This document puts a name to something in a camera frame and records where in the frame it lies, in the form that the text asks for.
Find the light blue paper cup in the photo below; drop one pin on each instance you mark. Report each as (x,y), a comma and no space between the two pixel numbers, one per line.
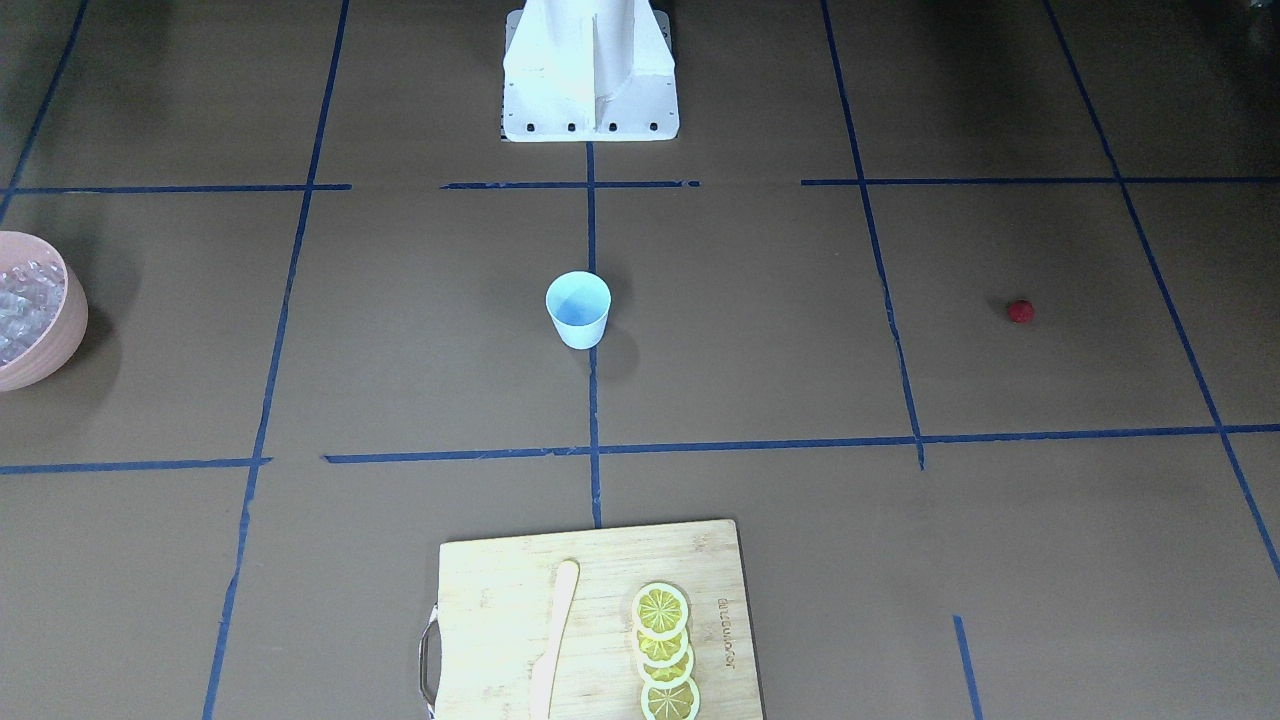
(578,304)

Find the clear ice cubes pile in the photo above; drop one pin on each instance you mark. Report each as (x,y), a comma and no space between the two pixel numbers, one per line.
(31,296)

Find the yellow plastic knife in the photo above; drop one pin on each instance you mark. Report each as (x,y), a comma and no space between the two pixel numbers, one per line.
(543,671)

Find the lemon slice nearest board centre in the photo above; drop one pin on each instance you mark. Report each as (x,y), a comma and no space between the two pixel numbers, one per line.
(660,611)

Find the bamboo cutting board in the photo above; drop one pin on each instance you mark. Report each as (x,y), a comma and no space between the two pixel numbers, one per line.
(494,605)

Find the lemon slice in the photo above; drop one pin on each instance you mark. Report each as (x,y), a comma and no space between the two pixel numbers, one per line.
(677,672)
(653,653)

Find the lemon slice nearest board edge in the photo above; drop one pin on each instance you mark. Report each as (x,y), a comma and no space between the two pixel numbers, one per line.
(678,702)

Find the red strawberry on table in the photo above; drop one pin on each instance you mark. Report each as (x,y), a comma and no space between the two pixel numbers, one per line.
(1021,311)

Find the pink bowl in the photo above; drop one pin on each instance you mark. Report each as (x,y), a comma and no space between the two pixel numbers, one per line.
(54,348)

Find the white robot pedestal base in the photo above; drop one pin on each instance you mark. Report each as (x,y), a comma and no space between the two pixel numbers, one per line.
(588,71)

